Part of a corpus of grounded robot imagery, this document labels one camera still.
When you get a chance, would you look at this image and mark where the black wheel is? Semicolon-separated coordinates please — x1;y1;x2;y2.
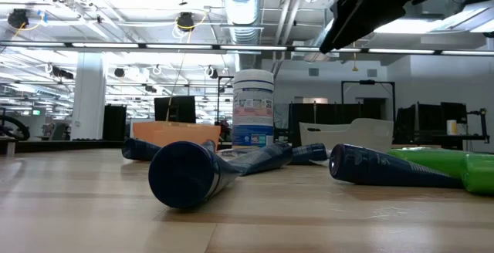
0;114;32;141

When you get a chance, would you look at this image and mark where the long ceiling light bar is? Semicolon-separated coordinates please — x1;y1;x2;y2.
0;40;494;56

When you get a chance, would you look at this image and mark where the black ceiling camera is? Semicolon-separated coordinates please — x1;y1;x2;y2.
7;8;30;29
176;12;195;32

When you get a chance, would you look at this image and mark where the slanted silver ventilation duct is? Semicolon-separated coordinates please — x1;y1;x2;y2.
308;12;340;59

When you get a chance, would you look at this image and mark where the grey plastic bin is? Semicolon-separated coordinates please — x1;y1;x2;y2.
299;118;394;154

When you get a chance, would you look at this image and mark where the black desk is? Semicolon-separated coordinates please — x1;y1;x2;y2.
391;133;491;150

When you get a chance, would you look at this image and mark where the black clamp stand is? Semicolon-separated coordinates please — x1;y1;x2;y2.
466;107;491;144

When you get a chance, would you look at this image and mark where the white pillar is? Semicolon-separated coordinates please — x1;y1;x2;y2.
71;52;107;141

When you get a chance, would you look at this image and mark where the clear plastic wrapper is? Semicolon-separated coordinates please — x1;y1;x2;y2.
216;147;248;157

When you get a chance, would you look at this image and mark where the green plastic bottle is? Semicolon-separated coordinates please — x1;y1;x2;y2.
387;147;494;196

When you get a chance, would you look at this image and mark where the black monitor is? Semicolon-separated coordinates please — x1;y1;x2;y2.
154;96;197;124

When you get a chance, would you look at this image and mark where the black frame stand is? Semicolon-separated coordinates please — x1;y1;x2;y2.
340;79;396;122

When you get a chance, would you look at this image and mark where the orange plastic bin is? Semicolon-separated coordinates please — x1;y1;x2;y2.
132;120;222;152

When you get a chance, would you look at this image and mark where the black partition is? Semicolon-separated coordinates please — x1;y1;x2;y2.
288;102;387;146

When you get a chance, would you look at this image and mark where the black aluminium table frame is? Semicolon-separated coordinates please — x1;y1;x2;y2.
15;140;125;154

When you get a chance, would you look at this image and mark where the ribbed silver ventilation duct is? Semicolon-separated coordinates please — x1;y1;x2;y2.
222;0;267;71

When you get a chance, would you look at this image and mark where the black monitors row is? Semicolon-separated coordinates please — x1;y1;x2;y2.
394;101;469;135

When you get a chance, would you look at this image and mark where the black cabinet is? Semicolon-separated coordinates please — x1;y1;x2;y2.
102;104;127;141

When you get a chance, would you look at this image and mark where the white wipes canister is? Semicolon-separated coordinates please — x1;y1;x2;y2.
232;69;275;152

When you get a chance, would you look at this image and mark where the dark blue toiletry tube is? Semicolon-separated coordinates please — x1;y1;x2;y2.
329;143;464;190
227;142;293;177
148;140;243;209
291;143;329;166
121;137;162;162

